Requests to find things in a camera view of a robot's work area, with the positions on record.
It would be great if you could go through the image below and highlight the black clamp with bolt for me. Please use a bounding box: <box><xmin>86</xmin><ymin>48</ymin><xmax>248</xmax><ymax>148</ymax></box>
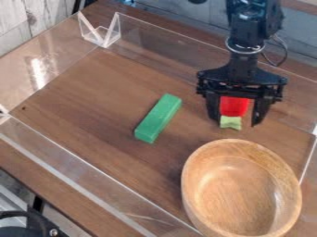
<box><xmin>26</xmin><ymin>207</ymin><xmax>70</xmax><ymax>237</ymax></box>

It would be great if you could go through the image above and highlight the red plush toy green stem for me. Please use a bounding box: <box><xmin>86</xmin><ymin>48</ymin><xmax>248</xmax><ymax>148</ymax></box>
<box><xmin>220</xmin><ymin>96</ymin><xmax>249</xmax><ymax>131</ymax></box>

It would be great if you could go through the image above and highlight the clear acrylic corner bracket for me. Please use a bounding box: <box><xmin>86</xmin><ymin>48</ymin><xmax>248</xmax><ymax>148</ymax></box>
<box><xmin>76</xmin><ymin>12</ymin><xmax>122</xmax><ymax>48</ymax></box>

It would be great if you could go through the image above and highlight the clear acrylic front wall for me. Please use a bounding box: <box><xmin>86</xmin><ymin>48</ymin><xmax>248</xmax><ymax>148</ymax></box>
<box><xmin>0</xmin><ymin>115</ymin><xmax>202</xmax><ymax>237</ymax></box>

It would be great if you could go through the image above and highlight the green rectangular block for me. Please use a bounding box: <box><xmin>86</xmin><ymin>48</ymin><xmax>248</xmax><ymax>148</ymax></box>
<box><xmin>134</xmin><ymin>94</ymin><xmax>182</xmax><ymax>143</ymax></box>

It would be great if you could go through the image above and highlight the black cable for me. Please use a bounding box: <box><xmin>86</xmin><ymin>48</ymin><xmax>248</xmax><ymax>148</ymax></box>
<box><xmin>0</xmin><ymin>211</ymin><xmax>42</xmax><ymax>237</ymax></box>

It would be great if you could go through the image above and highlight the clear acrylic wall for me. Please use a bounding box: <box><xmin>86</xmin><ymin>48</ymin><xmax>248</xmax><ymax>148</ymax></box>
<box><xmin>0</xmin><ymin>115</ymin><xmax>202</xmax><ymax>237</ymax></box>
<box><xmin>110</xmin><ymin>13</ymin><xmax>317</xmax><ymax>133</ymax></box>

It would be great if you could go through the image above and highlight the oval wooden bowl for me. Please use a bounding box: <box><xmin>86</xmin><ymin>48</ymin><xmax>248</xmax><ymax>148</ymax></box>
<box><xmin>181</xmin><ymin>139</ymin><xmax>303</xmax><ymax>237</ymax></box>

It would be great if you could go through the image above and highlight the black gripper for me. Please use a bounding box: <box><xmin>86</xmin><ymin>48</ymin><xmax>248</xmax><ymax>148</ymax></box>
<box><xmin>197</xmin><ymin>65</ymin><xmax>288</xmax><ymax>126</ymax></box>

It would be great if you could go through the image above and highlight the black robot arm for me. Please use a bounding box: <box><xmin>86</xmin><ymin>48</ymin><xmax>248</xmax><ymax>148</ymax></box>
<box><xmin>197</xmin><ymin>0</ymin><xmax>288</xmax><ymax>127</ymax></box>

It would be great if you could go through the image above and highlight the clear acrylic back wall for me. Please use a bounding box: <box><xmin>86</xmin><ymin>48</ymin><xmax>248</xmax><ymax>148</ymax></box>
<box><xmin>110</xmin><ymin>13</ymin><xmax>317</xmax><ymax>133</ymax></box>

